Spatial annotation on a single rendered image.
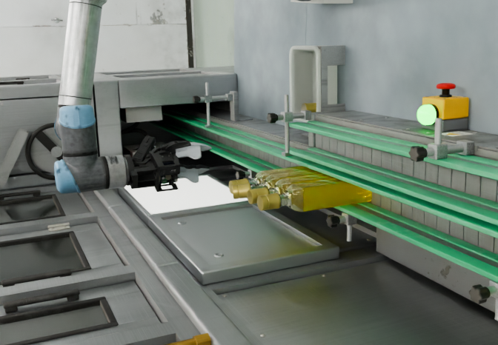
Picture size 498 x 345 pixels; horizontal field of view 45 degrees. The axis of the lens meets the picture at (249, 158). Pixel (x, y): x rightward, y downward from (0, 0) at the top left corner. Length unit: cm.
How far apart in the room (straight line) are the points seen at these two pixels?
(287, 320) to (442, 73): 65
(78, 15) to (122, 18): 367
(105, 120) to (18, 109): 31
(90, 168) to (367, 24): 81
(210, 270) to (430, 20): 75
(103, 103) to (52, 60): 276
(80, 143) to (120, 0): 386
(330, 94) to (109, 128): 96
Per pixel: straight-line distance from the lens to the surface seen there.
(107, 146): 235
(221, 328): 107
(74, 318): 127
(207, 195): 191
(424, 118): 132
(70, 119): 134
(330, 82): 173
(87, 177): 135
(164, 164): 138
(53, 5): 507
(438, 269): 131
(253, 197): 137
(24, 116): 232
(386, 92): 159
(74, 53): 147
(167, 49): 523
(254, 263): 132
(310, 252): 138
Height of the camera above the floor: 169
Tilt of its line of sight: 23 degrees down
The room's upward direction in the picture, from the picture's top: 97 degrees counter-clockwise
